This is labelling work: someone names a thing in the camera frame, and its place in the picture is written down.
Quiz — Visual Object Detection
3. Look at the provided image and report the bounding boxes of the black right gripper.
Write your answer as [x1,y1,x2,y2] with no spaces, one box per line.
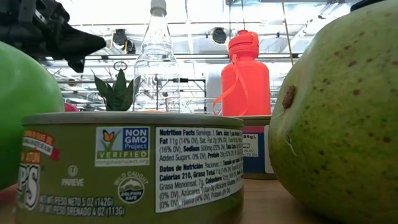
[350,0,386,12]

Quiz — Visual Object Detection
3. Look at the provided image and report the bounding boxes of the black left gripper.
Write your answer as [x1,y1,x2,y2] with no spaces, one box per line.
[0,0,107,74]

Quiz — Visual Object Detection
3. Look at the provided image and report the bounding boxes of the clear plastic bottle white cap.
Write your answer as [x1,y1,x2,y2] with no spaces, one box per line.
[133,0,181,112]

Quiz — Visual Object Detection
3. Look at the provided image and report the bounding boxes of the green pear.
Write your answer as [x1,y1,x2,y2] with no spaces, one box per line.
[267,0,398,224]

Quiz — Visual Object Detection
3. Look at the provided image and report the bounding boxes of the olive label tuna can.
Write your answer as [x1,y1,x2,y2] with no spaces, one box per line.
[15,111,245,224]

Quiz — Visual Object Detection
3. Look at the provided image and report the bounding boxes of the orange plastic bottle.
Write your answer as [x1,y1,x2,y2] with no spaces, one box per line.
[213,29,272,117]

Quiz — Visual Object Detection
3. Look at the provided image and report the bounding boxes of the blue label tin can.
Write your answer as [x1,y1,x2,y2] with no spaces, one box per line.
[241,115,277,180]

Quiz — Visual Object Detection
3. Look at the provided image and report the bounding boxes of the black hanging ceiling reel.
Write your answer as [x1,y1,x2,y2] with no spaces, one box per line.
[111,28,137,55]
[211,27,228,45]

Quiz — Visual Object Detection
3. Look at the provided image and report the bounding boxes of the potted plant white pot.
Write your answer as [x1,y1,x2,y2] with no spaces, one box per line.
[92,68,143,112]

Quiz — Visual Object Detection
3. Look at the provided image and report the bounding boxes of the green bell pepper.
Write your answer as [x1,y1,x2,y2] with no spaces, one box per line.
[0,41,65,190]

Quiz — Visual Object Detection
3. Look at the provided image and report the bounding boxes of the black metal stand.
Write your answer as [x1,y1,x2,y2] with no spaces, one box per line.
[155,77,207,112]

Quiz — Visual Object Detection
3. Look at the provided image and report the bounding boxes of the black hanging ring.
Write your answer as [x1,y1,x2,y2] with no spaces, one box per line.
[113,60,129,72]

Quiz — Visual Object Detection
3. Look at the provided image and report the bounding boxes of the yellow cable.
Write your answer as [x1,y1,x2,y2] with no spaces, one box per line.
[281,0,295,66]

